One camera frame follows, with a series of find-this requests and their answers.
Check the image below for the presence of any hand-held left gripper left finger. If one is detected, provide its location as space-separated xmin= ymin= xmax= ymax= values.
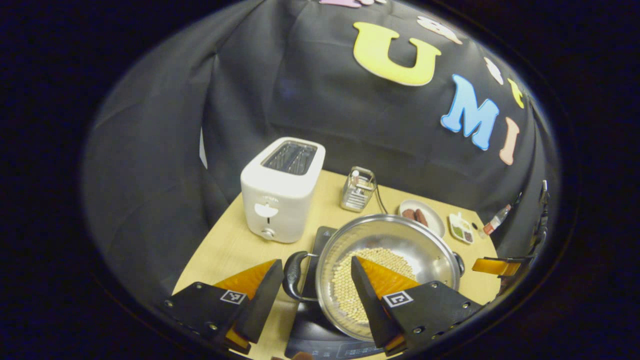
xmin=165 ymin=258 xmax=286 ymax=356

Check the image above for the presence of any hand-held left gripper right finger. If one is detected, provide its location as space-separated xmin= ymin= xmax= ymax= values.
xmin=350 ymin=256 xmax=483 ymax=357

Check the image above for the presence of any heap of yellow soybeans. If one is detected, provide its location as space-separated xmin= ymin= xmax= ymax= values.
xmin=331 ymin=247 xmax=418 ymax=325

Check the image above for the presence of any black induction cooktop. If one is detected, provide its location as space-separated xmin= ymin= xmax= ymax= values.
xmin=284 ymin=226 xmax=401 ymax=360

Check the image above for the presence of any steel pot with black handles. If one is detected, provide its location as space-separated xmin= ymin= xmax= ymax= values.
xmin=282 ymin=214 xmax=466 ymax=342

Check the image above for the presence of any clear plastic bottle red label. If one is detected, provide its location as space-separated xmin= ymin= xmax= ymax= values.
xmin=482 ymin=203 xmax=512 ymax=236

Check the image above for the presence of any white divided dish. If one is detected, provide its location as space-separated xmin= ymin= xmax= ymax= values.
xmin=448 ymin=212 xmax=476 ymax=245

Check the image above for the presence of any white round plate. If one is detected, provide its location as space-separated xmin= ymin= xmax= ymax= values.
xmin=398 ymin=199 xmax=447 ymax=239

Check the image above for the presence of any white toaster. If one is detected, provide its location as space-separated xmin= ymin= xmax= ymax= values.
xmin=240 ymin=136 xmax=327 ymax=244

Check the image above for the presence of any wire mesh basket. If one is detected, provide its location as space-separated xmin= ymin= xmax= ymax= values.
xmin=340 ymin=166 xmax=378 ymax=213

